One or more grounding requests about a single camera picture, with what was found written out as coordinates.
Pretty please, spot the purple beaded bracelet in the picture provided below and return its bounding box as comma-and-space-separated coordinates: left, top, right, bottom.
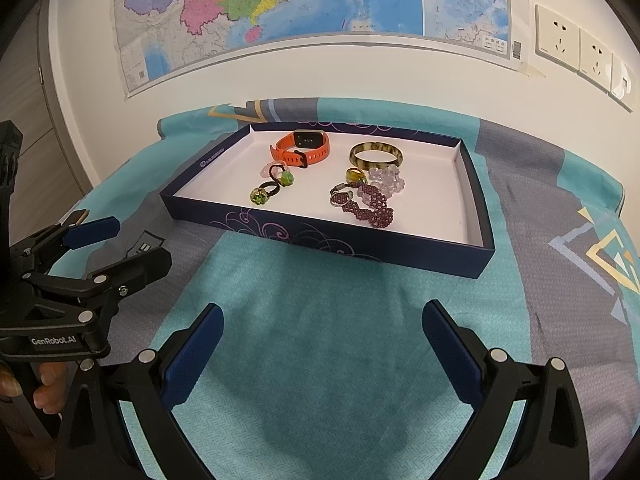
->
330, 183, 396, 228

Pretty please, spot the black ring green glass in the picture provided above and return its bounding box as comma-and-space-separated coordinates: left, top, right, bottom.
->
249, 180, 282, 207

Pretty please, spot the navy shallow cardboard box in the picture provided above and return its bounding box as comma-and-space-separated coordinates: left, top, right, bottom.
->
159, 121, 497, 278

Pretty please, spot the white wall socket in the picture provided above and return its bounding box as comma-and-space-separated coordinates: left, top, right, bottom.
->
607, 52, 640, 111
534, 4, 583, 68
577, 27, 616, 92

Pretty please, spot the orange smartwatch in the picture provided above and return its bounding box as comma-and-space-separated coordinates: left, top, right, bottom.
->
269, 129, 331, 167

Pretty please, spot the clear crystal bead bracelet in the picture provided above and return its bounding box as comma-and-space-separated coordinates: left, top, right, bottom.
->
367, 167, 408, 196

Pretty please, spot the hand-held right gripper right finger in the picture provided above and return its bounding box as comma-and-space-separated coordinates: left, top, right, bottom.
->
421, 300, 591, 480

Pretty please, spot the jade bead black cord ring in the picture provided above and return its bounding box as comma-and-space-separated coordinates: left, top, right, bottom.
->
267, 162, 296, 188

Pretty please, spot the tortoiseshell bangle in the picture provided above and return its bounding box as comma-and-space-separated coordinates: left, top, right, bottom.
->
348, 141, 405, 171

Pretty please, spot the beige wardrobe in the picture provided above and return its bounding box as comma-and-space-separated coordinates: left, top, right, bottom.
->
0, 0, 108, 201

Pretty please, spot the person's left hand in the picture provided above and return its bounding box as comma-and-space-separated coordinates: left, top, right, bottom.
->
0, 360, 69, 416

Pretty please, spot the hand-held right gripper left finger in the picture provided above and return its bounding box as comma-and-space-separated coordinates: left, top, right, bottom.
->
57, 302, 226, 480

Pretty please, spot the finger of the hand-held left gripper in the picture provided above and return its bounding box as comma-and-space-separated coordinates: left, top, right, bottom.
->
31, 246, 173, 322
10, 216, 121, 277

